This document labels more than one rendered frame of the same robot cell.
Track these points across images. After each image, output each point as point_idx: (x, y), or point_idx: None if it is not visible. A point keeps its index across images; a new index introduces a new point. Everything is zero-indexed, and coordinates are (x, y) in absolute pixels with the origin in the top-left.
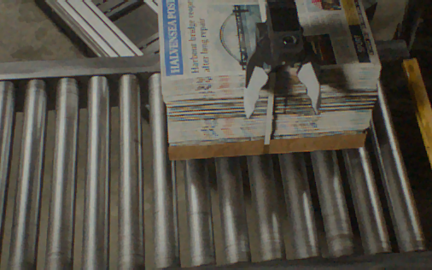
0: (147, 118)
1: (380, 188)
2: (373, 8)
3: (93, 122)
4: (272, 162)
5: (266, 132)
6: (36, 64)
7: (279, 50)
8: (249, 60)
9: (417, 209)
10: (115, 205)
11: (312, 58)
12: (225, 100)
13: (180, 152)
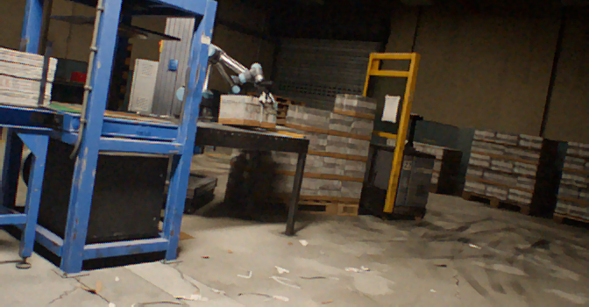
0: (163, 209)
1: (251, 215)
2: (217, 180)
3: (216, 124)
4: (216, 213)
5: (260, 117)
6: None
7: (271, 82)
8: (261, 90)
9: (265, 217)
10: None
11: (270, 92)
12: (254, 105)
13: (245, 121)
